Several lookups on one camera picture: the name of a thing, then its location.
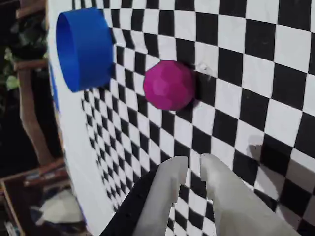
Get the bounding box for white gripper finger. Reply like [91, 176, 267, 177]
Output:
[134, 156, 189, 236]
[199, 153, 303, 236]

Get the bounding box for pink faceted ball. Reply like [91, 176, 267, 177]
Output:
[143, 60, 195, 111]

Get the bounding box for blue round box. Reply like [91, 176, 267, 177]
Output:
[56, 7, 115, 93]

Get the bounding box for small white thread loop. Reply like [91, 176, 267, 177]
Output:
[199, 63, 211, 76]

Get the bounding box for wooden chair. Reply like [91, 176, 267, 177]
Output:
[15, 4, 47, 19]
[13, 58, 68, 177]

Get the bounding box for black white checkered mat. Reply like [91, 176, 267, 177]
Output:
[45, 0, 315, 236]

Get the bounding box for blue tape strip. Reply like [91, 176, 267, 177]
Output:
[48, 60, 60, 113]

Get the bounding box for wooden bookshelf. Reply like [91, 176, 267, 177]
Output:
[0, 166, 86, 236]

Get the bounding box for green houseplant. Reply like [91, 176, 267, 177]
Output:
[3, 14, 49, 90]

